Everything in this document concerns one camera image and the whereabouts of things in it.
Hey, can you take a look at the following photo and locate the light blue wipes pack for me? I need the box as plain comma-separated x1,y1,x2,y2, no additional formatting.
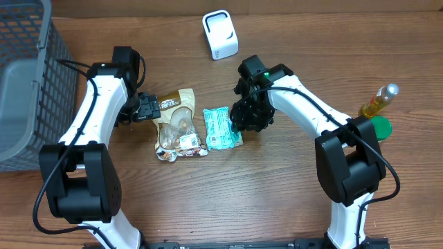
203,107,235,151

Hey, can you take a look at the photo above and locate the white barcode scanner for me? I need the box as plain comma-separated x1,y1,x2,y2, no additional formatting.
202,10,239,60

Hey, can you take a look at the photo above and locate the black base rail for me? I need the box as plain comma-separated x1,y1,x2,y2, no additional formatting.
82,237,391,249

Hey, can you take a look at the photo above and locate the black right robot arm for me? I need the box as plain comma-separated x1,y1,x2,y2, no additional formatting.
230,55,390,248

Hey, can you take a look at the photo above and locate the dark grey plastic basket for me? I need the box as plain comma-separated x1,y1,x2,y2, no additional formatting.
1,0,78,172

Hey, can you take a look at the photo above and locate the brown snack packet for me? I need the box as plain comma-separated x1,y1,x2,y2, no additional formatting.
153,89,208,162

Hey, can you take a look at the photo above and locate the yellow bottle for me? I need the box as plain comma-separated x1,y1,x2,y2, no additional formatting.
359,83,399,119

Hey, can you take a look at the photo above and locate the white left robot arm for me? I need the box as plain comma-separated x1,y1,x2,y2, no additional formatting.
32,46,161,248

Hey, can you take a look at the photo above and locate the green lid jar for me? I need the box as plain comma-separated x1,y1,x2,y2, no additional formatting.
370,116,392,142

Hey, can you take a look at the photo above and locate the teal tissue pack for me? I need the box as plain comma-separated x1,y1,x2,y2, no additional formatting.
231,131,243,147

